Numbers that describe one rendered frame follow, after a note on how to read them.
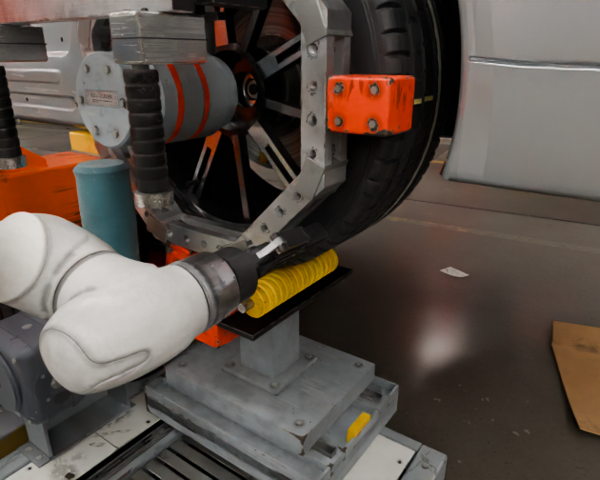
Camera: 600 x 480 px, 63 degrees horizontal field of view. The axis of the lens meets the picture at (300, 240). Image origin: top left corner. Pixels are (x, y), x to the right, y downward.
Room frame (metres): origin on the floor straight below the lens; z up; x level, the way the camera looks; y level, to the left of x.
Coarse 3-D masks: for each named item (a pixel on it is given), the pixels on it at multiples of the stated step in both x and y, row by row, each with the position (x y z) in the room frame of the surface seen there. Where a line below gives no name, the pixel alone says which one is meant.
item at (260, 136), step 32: (224, 32) 0.89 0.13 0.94; (256, 32) 0.86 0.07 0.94; (256, 64) 0.85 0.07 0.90; (288, 64) 0.82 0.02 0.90; (224, 128) 0.90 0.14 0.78; (256, 128) 0.85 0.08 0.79; (192, 160) 1.05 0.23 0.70; (224, 160) 1.11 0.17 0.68; (288, 160) 0.82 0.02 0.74; (192, 192) 0.96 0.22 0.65; (224, 192) 1.01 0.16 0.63; (256, 192) 1.05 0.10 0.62
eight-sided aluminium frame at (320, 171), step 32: (288, 0) 0.68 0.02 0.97; (320, 0) 0.66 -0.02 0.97; (96, 32) 0.95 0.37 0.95; (320, 32) 0.65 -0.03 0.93; (320, 64) 0.65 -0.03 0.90; (320, 96) 0.65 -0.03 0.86; (320, 128) 0.65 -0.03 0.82; (128, 160) 0.97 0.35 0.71; (320, 160) 0.65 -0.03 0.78; (288, 192) 0.68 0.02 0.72; (320, 192) 0.66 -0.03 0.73; (160, 224) 0.86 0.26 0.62; (192, 224) 0.87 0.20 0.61; (224, 224) 0.84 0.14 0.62; (256, 224) 0.72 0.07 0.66; (288, 224) 0.69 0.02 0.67
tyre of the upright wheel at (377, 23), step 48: (384, 0) 0.71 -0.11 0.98; (432, 0) 0.85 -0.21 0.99; (384, 48) 0.70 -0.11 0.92; (432, 48) 0.81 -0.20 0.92; (432, 96) 0.79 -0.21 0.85; (384, 144) 0.69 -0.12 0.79; (432, 144) 0.84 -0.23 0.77; (336, 192) 0.73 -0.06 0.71; (384, 192) 0.75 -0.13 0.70; (336, 240) 0.74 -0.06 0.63
